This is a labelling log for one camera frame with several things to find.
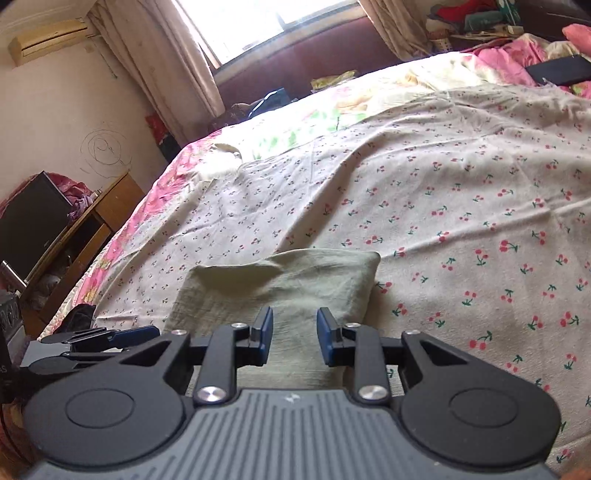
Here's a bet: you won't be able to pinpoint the cherry print bedsheet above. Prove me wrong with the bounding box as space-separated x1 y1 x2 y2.
95 80 591 467

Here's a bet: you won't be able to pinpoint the pink pillow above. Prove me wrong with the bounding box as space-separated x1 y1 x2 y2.
562 23 591 47

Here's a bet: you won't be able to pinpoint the yellow green cloth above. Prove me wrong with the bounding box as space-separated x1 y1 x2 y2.
310 70 358 90

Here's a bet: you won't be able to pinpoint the red cloth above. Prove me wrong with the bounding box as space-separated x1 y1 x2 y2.
436 4 472 21

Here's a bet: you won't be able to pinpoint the wooden cabinet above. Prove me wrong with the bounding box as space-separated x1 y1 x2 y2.
21 171 146 337

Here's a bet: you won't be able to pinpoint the bright window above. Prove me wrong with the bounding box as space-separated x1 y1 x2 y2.
175 0 370 65

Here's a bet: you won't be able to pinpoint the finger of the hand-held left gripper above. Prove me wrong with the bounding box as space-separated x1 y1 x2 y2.
19 344 126 376
41 325 161 352

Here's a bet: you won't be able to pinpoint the blue cloth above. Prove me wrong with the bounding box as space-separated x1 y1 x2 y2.
249 89 291 118

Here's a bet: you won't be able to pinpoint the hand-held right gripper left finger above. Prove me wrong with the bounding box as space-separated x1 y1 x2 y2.
116 305 274 408

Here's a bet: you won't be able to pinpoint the green cloth roll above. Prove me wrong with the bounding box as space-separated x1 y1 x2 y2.
464 10 504 31

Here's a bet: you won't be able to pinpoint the beige curtain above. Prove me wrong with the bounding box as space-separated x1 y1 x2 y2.
358 0 432 61
88 0 227 144

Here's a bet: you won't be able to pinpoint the pink patterned cloth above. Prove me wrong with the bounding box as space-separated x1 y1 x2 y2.
0 172 93 217

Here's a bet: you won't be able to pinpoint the maroon headboard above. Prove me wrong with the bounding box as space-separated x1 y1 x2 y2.
215 14 407 116

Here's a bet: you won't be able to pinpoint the beige air conditioner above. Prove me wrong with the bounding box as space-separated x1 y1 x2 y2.
8 18 98 68

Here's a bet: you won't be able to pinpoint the pale green pants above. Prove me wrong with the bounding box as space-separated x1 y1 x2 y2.
164 248 382 398

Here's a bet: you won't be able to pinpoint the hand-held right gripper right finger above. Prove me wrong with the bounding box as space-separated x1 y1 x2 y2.
316 307 468 408

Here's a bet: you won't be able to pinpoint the black television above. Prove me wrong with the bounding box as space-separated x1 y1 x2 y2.
0 171 72 284

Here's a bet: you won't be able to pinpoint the red wall hanging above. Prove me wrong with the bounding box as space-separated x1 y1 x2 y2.
145 113 168 144

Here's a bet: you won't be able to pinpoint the flat black case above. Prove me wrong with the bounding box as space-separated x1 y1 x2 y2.
525 54 591 88

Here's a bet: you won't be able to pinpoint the crumpled pink blanket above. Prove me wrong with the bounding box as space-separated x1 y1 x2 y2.
462 37 555 86

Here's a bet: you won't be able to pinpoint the pink floral quilt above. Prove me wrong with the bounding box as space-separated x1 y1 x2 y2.
39 51 546 342

